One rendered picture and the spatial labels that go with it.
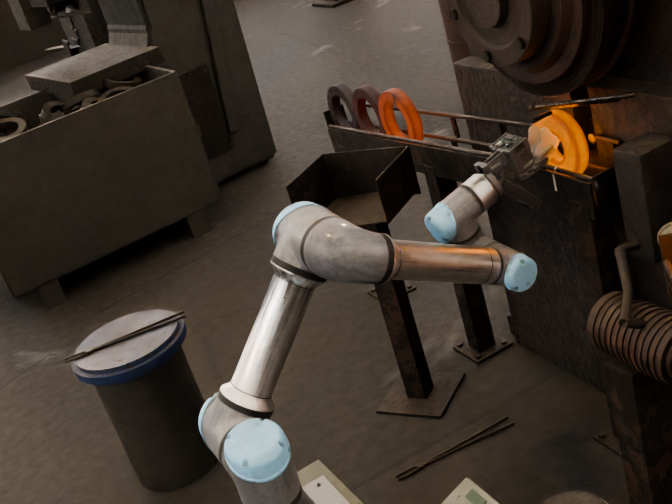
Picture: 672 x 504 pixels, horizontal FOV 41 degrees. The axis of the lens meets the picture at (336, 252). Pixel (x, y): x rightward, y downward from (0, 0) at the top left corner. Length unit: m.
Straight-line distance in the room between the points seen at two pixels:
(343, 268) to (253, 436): 0.36
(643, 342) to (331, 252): 0.60
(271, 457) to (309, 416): 1.03
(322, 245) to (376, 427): 1.02
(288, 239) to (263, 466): 0.42
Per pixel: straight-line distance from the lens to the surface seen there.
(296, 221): 1.72
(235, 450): 1.71
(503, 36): 1.86
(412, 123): 2.53
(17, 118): 4.35
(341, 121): 3.00
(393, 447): 2.48
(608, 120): 1.99
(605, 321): 1.83
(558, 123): 2.00
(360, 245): 1.63
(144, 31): 4.58
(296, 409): 2.75
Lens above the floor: 1.49
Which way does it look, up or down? 24 degrees down
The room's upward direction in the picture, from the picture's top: 17 degrees counter-clockwise
